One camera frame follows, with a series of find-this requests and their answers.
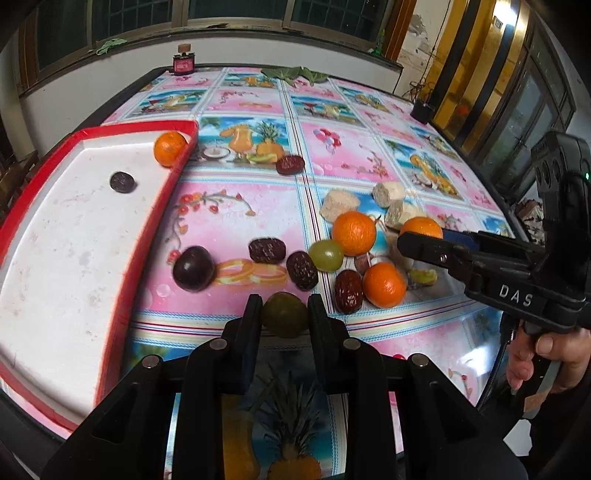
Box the dark purple plum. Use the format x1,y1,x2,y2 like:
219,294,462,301
172,246,216,292

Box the green leaves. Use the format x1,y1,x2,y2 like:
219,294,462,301
260,66,329,86

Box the floral patterned cloth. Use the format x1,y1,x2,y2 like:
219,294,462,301
515,198,545,246

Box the green cloth on sill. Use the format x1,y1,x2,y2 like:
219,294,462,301
95,38,127,56

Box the beige cake bar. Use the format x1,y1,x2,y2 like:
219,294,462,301
383,198,431,271

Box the red and white tray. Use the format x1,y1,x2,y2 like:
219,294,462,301
1,120,198,437

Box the beige cake piece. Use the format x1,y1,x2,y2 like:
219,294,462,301
320,189,361,223
372,181,407,209

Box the wooden chair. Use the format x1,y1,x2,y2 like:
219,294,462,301
1,150,39,220

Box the black cup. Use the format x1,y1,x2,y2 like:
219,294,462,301
410,98,435,125

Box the colourful fruit-print tablecloth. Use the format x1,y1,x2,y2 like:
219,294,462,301
0,66,516,480

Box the green grape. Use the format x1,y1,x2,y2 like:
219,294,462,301
308,239,345,272
263,292,308,339

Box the person's right hand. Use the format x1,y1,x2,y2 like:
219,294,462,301
505,322,591,394

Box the small red jar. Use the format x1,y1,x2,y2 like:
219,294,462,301
172,43,195,76

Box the orange tangerine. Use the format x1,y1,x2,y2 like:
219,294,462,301
332,211,377,257
400,216,443,239
153,131,187,168
363,262,407,309

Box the dark red date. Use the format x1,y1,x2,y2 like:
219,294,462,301
249,237,287,264
276,155,305,176
334,269,365,315
286,251,318,291

